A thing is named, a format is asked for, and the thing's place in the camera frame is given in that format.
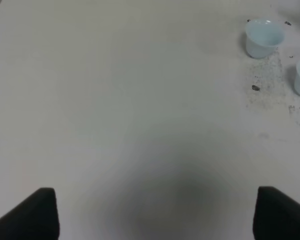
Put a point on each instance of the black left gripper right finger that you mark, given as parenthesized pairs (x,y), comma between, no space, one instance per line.
(276,216)

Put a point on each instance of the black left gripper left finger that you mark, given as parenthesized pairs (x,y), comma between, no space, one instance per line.
(35,218)

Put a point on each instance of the far light blue teacup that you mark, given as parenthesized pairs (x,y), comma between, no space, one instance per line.
(262,37)

